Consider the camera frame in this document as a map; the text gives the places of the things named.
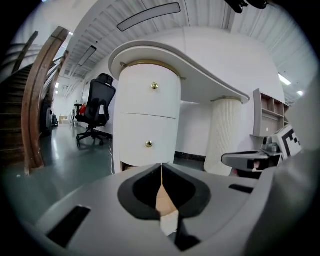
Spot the dark wooden staircase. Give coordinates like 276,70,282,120
0,26,70,176

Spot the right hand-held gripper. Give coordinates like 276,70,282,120
221,124,303,172

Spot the white cabinet with brass knobs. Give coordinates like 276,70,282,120
108,39,251,177

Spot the white floor cable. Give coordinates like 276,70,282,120
108,138,115,174

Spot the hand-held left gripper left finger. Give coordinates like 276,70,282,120
22,163,181,256

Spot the grey shelf cabinet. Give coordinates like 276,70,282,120
250,88,291,138

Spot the long ceiling light panel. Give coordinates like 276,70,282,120
116,2,181,33
77,45,98,67

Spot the black office chair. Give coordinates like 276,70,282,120
74,73,117,147

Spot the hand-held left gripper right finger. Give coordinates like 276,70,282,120
162,149,313,256

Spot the black floor equipment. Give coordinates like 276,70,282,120
40,102,60,136

